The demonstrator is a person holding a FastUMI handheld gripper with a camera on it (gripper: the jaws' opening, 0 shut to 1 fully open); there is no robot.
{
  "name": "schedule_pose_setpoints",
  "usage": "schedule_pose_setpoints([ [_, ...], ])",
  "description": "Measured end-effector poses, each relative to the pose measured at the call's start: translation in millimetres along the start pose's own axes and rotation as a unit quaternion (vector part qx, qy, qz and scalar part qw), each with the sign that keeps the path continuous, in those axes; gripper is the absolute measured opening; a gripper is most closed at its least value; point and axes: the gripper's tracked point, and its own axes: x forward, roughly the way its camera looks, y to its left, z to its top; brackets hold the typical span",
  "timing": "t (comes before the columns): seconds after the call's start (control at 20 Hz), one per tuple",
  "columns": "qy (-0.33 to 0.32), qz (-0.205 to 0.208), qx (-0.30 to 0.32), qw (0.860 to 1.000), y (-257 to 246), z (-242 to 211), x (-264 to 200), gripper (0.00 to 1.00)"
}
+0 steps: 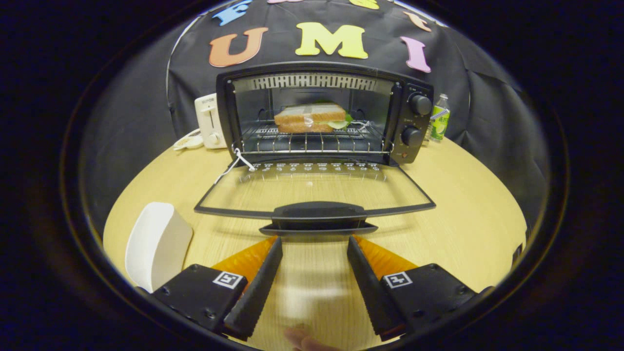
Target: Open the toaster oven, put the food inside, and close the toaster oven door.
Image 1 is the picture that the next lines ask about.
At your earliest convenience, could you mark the black toaster oven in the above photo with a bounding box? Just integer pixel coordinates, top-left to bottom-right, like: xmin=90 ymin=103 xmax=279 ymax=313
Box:
xmin=194 ymin=61 xmax=437 ymax=237

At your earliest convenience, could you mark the toast sandwich with lettuce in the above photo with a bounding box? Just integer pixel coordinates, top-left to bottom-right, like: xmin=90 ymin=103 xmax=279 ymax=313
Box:
xmin=273 ymin=101 xmax=354 ymax=134

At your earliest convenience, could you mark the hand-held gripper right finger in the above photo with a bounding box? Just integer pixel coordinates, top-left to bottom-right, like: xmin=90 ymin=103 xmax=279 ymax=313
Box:
xmin=346 ymin=235 xmax=481 ymax=342

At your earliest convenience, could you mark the white pop-up toaster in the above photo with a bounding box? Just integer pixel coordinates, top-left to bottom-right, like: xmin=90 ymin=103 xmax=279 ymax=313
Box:
xmin=194 ymin=93 xmax=228 ymax=150

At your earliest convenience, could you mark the black backdrop cloth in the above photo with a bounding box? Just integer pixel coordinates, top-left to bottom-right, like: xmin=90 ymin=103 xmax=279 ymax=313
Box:
xmin=80 ymin=0 xmax=551 ymax=234

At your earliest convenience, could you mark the green drink bottle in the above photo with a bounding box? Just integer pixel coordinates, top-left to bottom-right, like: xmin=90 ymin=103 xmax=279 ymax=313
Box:
xmin=428 ymin=94 xmax=451 ymax=143

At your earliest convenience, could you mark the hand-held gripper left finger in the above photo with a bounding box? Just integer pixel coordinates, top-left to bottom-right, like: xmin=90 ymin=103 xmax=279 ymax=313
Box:
xmin=151 ymin=235 xmax=284 ymax=342

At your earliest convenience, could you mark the white plate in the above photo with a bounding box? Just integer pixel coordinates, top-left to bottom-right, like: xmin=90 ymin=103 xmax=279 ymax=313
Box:
xmin=125 ymin=202 xmax=194 ymax=293

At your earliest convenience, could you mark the white string tie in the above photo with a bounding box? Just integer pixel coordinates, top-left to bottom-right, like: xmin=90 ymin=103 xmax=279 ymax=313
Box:
xmin=214 ymin=148 xmax=255 ymax=185

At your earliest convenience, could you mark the small white dish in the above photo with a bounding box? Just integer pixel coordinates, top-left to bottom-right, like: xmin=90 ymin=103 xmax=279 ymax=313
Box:
xmin=173 ymin=128 xmax=204 ymax=151

